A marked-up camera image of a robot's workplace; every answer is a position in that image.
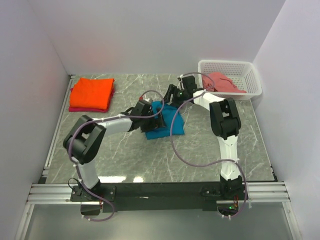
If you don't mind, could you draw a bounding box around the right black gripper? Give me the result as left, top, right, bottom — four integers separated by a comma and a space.
160, 85, 187, 110

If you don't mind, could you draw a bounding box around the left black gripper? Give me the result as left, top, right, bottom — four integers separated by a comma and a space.
140, 108, 167, 133

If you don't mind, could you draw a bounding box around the blue t shirt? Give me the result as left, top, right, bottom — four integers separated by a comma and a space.
145, 104, 185, 140

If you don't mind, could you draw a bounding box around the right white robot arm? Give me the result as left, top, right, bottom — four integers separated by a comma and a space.
164, 75, 244, 200

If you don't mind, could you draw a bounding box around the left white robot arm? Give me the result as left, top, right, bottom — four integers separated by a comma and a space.
63, 99, 166, 201

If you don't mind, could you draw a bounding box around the pink t shirt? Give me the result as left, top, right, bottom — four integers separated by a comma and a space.
202, 72, 246, 94

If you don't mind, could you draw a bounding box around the folded orange t shirt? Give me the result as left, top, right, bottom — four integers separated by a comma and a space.
69, 77, 115, 111

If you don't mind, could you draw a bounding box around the white plastic basket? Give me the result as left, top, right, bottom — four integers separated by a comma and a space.
198, 59, 262, 100

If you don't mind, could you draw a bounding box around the folded magenta t shirt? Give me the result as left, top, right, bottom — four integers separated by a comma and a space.
68, 88, 115, 113

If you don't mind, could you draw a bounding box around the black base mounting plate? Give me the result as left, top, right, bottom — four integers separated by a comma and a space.
70, 181, 248, 216

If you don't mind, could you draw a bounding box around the aluminium frame rail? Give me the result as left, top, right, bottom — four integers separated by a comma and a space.
26, 182, 291, 205

